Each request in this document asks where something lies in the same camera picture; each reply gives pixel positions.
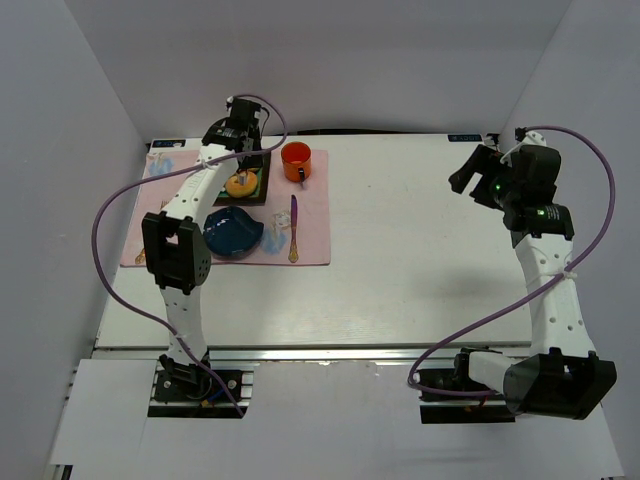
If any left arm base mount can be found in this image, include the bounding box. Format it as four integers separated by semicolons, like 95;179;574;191
147;366;254;419

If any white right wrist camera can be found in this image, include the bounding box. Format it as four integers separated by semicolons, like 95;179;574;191
514;127;547;150

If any pink printed placemat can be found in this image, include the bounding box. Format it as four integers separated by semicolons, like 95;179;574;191
120;150;331;267

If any black square tray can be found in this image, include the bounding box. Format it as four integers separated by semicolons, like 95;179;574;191
214;153;272;207

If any orange mug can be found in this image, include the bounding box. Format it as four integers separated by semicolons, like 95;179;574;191
280;142;312;183

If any dark blue leaf plate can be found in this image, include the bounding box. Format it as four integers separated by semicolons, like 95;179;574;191
203;206;264;260

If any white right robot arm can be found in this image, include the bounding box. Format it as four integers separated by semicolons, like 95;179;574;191
449;144;617;420

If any gold fork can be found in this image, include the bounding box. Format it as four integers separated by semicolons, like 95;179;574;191
134;200;168;266

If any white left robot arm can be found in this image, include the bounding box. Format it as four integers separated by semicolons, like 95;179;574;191
142;97;261;369

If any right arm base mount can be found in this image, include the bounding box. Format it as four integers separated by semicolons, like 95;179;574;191
413;368;515;425

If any glazed ring doughnut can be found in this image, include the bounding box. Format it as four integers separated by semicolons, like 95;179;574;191
225;171;258;199

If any purple iridescent knife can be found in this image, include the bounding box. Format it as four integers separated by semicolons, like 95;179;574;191
288;194;299;264

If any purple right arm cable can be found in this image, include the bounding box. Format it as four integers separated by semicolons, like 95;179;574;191
407;125;616;399

